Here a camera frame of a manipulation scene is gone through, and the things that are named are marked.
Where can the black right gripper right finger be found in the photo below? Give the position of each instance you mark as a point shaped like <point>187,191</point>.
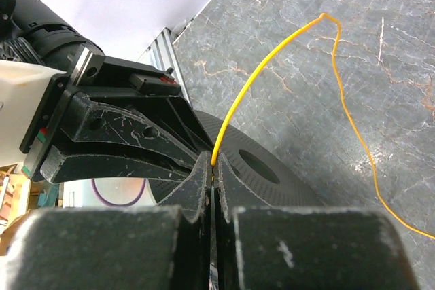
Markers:
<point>260,246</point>

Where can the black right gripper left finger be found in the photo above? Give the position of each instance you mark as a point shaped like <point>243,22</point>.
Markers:
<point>166,246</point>

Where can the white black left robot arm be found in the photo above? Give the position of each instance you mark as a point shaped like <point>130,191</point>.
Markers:
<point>32,33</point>

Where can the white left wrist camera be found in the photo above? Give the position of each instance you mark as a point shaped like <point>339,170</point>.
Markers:
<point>22,87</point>

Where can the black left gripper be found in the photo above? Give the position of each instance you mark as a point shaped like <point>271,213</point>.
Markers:
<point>107,117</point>

